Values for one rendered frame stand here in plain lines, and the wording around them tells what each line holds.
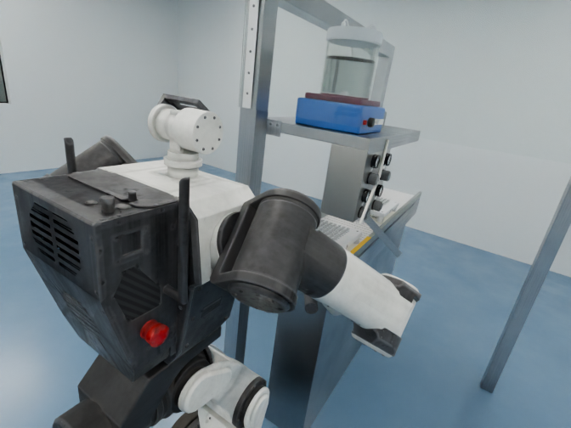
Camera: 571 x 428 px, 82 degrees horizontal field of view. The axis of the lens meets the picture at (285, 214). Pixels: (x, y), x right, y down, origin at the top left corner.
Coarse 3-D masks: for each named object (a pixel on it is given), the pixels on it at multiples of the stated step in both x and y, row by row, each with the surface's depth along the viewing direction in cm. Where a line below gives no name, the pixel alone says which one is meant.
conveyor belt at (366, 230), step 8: (384, 192) 208; (392, 192) 210; (400, 192) 213; (400, 200) 194; (408, 200) 196; (328, 216) 155; (344, 224) 147; (352, 224) 148; (368, 232) 142; (360, 240) 132
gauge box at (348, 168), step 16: (336, 144) 87; (336, 160) 88; (352, 160) 86; (368, 160) 86; (336, 176) 90; (352, 176) 87; (336, 192) 91; (352, 192) 88; (320, 208) 95; (336, 208) 92; (352, 208) 89; (368, 208) 99
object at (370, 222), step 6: (366, 222) 112; (372, 222) 113; (372, 228) 114; (378, 228) 115; (378, 234) 116; (384, 234) 117; (384, 240) 118; (390, 240) 119; (390, 246) 120; (396, 246) 122; (396, 252) 123
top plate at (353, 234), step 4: (320, 220) 128; (332, 224) 125; (336, 224) 126; (340, 224) 126; (352, 228) 123; (348, 232) 120; (352, 232) 120; (356, 232) 121; (360, 232) 121; (344, 236) 116; (348, 236) 116; (352, 236) 116; (356, 236) 117; (360, 236) 122; (336, 240) 111; (340, 240) 112; (344, 240) 112; (348, 240) 113; (352, 240) 114; (340, 244) 109; (344, 244) 109; (348, 244) 111
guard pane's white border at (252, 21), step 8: (256, 0) 83; (256, 8) 83; (256, 16) 84; (248, 24) 85; (256, 24) 84; (248, 32) 86; (256, 32) 85; (248, 40) 87; (248, 48) 87; (248, 56) 88; (248, 64) 88; (248, 72) 89; (248, 80) 90; (248, 88) 90; (248, 96) 91; (248, 104) 91
